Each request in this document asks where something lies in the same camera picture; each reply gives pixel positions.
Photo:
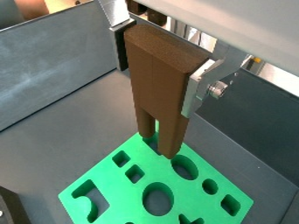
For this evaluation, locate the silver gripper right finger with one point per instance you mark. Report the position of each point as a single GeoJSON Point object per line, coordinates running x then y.
{"type": "Point", "coordinates": [204, 82]}

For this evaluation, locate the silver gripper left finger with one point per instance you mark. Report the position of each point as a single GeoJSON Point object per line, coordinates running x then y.
{"type": "Point", "coordinates": [120, 21]}

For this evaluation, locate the green shape insertion board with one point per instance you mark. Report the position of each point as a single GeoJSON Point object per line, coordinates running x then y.
{"type": "Point", "coordinates": [137, 187]}

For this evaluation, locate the brown objects behind wall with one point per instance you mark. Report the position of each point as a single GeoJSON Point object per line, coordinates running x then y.
{"type": "Point", "coordinates": [153, 15]}

